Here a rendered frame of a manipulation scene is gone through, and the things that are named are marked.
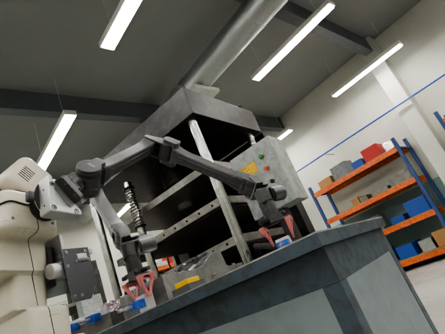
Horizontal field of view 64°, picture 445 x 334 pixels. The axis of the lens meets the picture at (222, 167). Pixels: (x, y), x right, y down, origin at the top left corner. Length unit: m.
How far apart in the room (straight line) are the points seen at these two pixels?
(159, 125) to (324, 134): 6.47
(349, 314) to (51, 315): 0.78
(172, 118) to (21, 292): 1.47
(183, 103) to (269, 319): 1.54
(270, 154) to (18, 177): 1.29
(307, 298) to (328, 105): 7.69
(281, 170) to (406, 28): 6.44
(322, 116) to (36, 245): 7.82
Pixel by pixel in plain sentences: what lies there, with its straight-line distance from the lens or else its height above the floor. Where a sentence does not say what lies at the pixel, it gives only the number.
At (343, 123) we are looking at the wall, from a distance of 8.33.
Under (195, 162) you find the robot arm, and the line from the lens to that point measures 1.40.
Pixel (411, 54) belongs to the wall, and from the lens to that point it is 7.99.
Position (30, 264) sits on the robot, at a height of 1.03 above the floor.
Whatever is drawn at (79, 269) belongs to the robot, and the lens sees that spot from 1.20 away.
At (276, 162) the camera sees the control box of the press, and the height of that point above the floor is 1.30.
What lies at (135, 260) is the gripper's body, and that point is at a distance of 1.33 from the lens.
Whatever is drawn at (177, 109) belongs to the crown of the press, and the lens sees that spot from 2.29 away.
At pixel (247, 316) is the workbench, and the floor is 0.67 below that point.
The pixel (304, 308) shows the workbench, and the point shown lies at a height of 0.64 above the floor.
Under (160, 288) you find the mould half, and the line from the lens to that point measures 1.34.
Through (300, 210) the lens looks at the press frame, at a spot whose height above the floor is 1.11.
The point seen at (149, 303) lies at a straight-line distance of 1.32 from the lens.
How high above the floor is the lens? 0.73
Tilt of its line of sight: 19 degrees up
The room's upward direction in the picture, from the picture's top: 23 degrees counter-clockwise
